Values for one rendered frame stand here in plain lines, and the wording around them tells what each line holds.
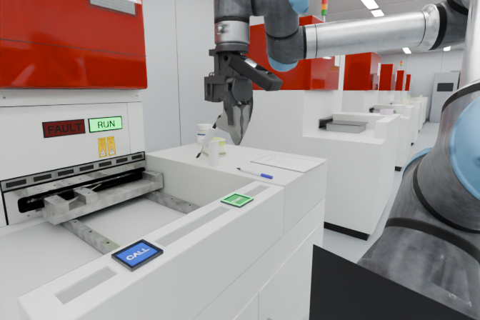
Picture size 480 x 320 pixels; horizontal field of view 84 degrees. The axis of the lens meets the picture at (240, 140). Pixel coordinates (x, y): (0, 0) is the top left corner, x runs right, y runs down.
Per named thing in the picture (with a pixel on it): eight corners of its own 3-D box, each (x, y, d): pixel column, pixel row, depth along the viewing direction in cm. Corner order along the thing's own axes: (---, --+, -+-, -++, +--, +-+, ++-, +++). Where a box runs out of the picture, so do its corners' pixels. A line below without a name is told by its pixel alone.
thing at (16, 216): (7, 223, 75) (1, 191, 73) (144, 181, 110) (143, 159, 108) (9, 226, 74) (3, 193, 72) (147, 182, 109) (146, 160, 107)
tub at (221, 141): (201, 154, 106) (201, 138, 105) (218, 153, 109) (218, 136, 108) (208, 158, 99) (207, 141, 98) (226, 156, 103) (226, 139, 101)
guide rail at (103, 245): (55, 221, 82) (54, 212, 81) (63, 218, 84) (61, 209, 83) (158, 293, 53) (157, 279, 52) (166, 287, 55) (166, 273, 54)
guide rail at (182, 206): (135, 194, 103) (134, 186, 103) (139, 193, 105) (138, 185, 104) (239, 234, 74) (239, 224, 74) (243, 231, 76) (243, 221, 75)
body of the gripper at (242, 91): (225, 102, 65) (224, 51, 63) (255, 103, 60) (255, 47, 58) (203, 103, 59) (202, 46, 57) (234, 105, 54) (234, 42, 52)
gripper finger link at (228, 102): (236, 123, 60) (235, 83, 58) (242, 123, 59) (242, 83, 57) (222, 126, 56) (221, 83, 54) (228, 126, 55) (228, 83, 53)
